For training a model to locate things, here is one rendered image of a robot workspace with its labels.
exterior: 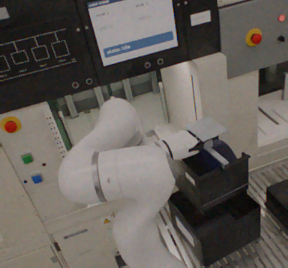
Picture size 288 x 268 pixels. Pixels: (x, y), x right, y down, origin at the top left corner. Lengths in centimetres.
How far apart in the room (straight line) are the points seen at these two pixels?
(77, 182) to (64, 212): 98
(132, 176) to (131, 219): 12
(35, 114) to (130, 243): 75
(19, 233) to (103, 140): 103
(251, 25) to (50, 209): 111
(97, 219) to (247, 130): 80
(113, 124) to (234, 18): 83
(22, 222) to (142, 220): 99
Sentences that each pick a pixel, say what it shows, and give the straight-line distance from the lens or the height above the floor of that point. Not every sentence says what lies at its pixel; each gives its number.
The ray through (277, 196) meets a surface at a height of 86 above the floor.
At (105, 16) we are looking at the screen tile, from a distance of 131.
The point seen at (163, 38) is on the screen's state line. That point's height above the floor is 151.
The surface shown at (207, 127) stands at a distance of 124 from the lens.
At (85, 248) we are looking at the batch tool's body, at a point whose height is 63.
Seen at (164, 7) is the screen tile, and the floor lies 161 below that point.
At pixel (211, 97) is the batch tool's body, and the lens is 149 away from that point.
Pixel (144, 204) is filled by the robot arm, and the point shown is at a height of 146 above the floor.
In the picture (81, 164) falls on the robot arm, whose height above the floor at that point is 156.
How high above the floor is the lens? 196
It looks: 38 degrees down
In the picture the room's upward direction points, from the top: 10 degrees counter-clockwise
